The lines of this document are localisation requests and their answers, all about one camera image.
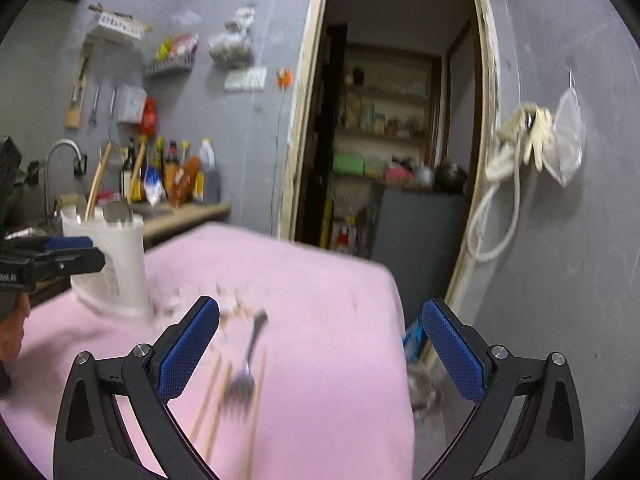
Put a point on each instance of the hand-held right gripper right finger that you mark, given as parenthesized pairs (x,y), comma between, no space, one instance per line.
(455,355)

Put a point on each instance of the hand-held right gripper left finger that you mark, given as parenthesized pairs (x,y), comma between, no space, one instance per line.
(187,355)

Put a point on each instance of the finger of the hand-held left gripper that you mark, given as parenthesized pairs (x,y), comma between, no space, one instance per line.
(65,260)

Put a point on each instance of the white plastic utensil holder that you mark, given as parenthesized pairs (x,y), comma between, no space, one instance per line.
(115,260)

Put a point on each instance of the metal fork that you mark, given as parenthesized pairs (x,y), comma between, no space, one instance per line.
(252,340)

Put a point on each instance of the round metal spoon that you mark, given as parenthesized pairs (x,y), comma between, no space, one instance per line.
(119,212)

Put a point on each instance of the person's left hand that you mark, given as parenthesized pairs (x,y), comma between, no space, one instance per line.
(12,335)

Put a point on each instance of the grey floor rag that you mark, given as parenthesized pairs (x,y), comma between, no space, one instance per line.
(425,385)

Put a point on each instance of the blue box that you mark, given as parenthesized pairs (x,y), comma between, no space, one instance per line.
(415,340)

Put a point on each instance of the metal faucet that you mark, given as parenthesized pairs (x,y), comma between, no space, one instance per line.
(60,147)

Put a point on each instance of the white paper scraps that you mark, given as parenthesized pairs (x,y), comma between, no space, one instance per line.
(225,302)

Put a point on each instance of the dark sauce bottle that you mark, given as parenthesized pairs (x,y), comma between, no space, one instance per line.
(128,170)

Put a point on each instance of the wooden knife holder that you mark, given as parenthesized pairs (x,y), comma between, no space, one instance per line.
(76,95)

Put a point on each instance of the white blue packet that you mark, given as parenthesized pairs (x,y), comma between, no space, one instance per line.
(153,187)

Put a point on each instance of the hanging metal peeler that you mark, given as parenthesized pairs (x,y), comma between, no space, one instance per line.
(94,105)

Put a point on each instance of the grey cabinet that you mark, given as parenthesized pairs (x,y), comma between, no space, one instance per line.
(420,240)

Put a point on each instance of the pink table cloth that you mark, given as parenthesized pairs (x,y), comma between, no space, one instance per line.
(300,310)

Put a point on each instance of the hanging metal tool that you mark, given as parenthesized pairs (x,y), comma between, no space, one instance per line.
(112,101)

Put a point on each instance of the yellow label sauce bottle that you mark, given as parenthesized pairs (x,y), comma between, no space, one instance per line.
(159,155)

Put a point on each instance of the red label sauce bottle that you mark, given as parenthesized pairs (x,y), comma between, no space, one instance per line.
(172,157)

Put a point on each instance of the red plastic bag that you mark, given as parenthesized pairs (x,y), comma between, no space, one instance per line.
(148,117)

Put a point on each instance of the large oil bottle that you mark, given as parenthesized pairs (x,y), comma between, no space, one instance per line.
(209,170)

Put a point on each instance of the dark cooking pot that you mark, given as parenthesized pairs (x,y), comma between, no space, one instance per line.
(450,174)

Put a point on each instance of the pink rag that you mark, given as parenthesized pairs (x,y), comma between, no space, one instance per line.
(398,175)

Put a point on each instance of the green box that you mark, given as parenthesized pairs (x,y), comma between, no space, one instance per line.
(348,164)

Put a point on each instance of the colourful snack packets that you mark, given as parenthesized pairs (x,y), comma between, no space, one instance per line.
(177,46)

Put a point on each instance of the cream rubber gloves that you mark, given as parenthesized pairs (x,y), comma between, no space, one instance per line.
(530,132)

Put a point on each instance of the wooden shelf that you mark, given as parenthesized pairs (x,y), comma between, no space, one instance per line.
(385,110)

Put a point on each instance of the clear hanging plastic bag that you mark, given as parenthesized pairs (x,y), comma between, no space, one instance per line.
(230,42)

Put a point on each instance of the black wall outlet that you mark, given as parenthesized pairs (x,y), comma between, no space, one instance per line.
(81,164)

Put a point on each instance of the white wall box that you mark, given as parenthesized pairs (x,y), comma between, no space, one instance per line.
(131,105)

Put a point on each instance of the white wall basket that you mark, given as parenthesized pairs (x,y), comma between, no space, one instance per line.
(120,22)

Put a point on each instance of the grey wall rack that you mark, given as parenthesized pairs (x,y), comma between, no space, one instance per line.
(167,66)

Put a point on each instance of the clear plastic bag on wall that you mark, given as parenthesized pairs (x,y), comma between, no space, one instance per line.
(567,135)

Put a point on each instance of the white wall switch socket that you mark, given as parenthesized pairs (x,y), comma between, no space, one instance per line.
(245,80)

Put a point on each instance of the wooden door frame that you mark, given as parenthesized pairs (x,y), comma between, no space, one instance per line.
(300,110)

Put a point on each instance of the orange wall hook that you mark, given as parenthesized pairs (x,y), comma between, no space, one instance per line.
(283,77)

